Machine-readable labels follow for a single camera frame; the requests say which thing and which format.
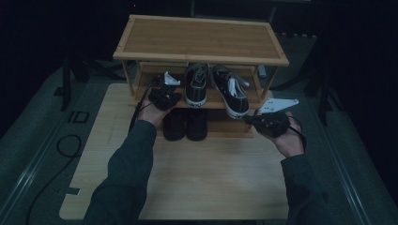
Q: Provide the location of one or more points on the black white lace-up sneaker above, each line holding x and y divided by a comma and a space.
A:
196, 87
231, 93

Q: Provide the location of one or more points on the wooden shoe rack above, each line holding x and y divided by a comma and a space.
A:
200, 40

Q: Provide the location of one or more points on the black shoe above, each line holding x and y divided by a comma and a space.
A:
174, 126
196, 126

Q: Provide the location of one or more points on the person's left hand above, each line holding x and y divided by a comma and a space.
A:
151, 115

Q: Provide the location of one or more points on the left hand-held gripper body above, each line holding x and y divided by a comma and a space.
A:
161, 97

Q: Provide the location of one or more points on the person's right hand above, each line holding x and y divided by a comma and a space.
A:
291, 142

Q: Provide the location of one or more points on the dark metal stand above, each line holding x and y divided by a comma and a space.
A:
324, 100
66, 84

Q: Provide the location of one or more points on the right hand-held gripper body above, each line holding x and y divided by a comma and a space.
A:
272, 123

